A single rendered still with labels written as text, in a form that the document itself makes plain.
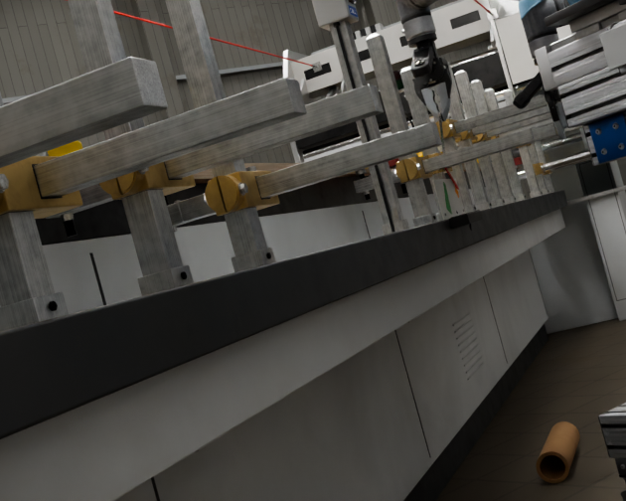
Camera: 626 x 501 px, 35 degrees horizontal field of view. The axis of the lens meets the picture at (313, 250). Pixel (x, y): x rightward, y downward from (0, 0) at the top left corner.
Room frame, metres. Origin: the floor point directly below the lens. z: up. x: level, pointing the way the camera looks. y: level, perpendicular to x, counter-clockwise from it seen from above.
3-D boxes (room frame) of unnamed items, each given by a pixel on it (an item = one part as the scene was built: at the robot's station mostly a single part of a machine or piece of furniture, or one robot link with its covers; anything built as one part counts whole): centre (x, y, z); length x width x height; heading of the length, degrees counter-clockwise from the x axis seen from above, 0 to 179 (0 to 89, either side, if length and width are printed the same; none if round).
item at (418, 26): (2.39, -0.39, 1.16); 0.08 x 0.08 x 0.05
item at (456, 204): (2.48, -0.37, 0.75); 0.26 x 0.01 x 0.10; 159
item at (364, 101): (1.13, 0.09, 0.84); 0.43 x 0.03 x 0.04; 69
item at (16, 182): (0.90, 0.25, 0.82); 0.13 x 0.06 x 0.05; 159
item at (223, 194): (1.37, 0.07, 0.81); 0.13 x 0.06 x 0.05; 159
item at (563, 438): (2.57, -0.48, 0.04); 0.30 x 0.08 x 0.08; 159
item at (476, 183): (2.99, -0.53, 0.93); 0.03 x 0.03 x 0.48; 69
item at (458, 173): (2.75, -0.45, 0.91); 0.03 x 0.03 x 0.48; 69
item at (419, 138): (1.36, 0.01, 0.80); 0.43 x 0.03 x 0.04; 69
